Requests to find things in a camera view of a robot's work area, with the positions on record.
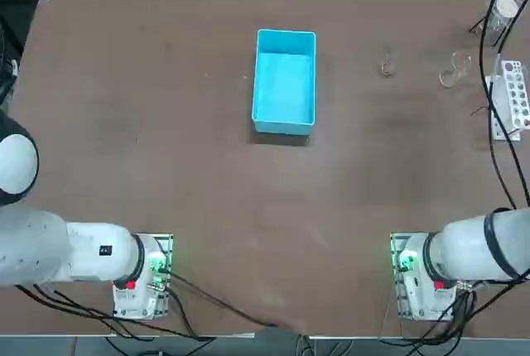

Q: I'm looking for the small glass beaker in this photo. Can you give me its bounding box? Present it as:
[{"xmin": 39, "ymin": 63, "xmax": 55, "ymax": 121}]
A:
[{"xmin": 378, "ymin": 47, "xmax": 401, "ymax": 79}]

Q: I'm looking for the large glass beaker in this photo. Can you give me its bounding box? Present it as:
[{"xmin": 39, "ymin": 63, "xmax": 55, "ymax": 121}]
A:
[{"xmin": 438, "ymin": 50, "xmax": 473, "ymax": 89}]

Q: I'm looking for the clear glass jar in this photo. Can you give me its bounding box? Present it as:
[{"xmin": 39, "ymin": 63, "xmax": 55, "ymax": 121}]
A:
[{"xmin": 482, "ymin": 16, "xmax": 510, "ymax": 46}]

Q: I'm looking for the white test tube rack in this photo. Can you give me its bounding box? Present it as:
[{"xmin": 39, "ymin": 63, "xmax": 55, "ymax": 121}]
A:
[{"xmin": 486, "ymin": 59, "xmax": 530, "ymax": 142}]

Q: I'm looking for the blue plastic bin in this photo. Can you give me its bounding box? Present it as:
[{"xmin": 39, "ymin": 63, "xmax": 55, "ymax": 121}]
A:
[{"xmin": 250, "ymin": 28, "xmax": 317, "ymax": 137}]

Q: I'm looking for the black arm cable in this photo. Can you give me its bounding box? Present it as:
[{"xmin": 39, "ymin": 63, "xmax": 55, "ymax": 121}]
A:
[{"xmin": 478, "ymin": 0, "xmax": 530, "ymax": 210}]

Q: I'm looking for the black base cable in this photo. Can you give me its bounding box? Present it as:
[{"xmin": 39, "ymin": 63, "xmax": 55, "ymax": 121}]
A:
[{"xmin": 167, "ymin": 271, "xmax": 281, "ymax": 330}]

